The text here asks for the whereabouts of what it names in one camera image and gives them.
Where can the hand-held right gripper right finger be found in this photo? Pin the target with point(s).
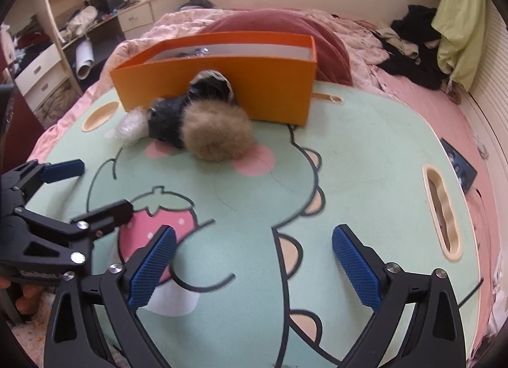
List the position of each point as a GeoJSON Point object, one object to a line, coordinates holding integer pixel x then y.
{"type": "Point", "coordinates": [355, 268]}

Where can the green cartoon print desktop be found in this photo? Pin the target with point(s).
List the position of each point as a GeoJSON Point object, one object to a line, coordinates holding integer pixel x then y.
{"type": "Point", "coordinates": [357, 177]}

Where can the orange cardboard box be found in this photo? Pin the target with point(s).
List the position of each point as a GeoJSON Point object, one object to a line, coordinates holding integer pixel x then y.
{"type": "Point", "coordinates": [270, 86]}

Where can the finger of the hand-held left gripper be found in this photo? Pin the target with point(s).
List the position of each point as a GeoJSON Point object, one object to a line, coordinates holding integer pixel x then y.
{"type": "Point", "coordinates": [63, 170]}
{"type": "Point", "coordinates": [107, 215]}

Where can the pink bed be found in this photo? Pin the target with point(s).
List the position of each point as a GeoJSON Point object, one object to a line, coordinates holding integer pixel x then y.
{"type": "Point", "coordinates": [416, 114]}

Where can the pink floral quilt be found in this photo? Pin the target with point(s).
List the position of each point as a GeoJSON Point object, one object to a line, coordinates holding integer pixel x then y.
{"type": "Point", "coordinates": [357, 40]}

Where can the white paper roll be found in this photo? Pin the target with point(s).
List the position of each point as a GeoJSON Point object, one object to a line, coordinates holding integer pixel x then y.
{"type": "Point", "coordinates": [85, 58]}

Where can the white cloth pile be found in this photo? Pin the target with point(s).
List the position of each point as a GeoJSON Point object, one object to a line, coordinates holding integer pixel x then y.
{"type": "Point", "coordinates": [81, 18]}

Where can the brown fur pompom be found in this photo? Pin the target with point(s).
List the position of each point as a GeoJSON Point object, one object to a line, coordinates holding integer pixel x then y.
{"type": "Point", "coordinates": [216, 134]}

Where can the white drawer chest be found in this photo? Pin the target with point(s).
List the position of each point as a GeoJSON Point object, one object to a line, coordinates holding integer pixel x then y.
{"type": "Point", "coordinates": [39, 70]}

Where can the light green cloth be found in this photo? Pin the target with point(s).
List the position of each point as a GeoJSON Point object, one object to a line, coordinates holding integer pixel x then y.
{"type": "Point", "coordinates": [460, 26]}

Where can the speckled plush blanket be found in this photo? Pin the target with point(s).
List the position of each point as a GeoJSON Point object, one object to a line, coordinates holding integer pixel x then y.
{"type": "Point", "coordinates": [27, 336]}

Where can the white louvered door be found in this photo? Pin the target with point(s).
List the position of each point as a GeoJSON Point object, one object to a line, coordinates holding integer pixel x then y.
{"type": "Point", "coordinates": [496, 94]}

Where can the grey folded cloth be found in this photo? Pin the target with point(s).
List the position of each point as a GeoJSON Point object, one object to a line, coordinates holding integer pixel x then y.
{"type": "Point", "coordinates": [196, 3]}

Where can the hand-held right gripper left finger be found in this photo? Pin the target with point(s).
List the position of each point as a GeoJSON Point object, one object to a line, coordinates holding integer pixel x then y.
{"type": "Point", "coordinates": [153, 268]}

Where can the person's left hand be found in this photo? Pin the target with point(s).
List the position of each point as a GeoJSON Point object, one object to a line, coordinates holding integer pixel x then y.
{"type": "Point", "coordinates": [27, 298]}

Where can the black clothes pile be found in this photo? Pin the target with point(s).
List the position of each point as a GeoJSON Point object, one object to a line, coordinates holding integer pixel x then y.
{"type": "Point", "coordinates": [416, 70]}

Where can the black doll with lace trim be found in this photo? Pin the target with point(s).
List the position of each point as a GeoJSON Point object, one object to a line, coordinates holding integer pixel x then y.
{"type": "Point", "coordinates": [170, 122]}

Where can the white drawer cabinet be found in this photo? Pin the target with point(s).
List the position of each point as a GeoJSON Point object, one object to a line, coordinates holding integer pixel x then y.
{"type": "Point", "coordinates": [137, 16]}

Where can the clear plastic wrapped jar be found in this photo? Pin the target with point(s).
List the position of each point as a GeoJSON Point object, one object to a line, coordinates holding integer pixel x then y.
{"type": "Point", "coordinates": [131, 128]}

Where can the black phone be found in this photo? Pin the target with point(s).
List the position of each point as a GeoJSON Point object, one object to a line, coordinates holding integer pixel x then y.
{"type": "Point", "coordinates": [460, 167]}

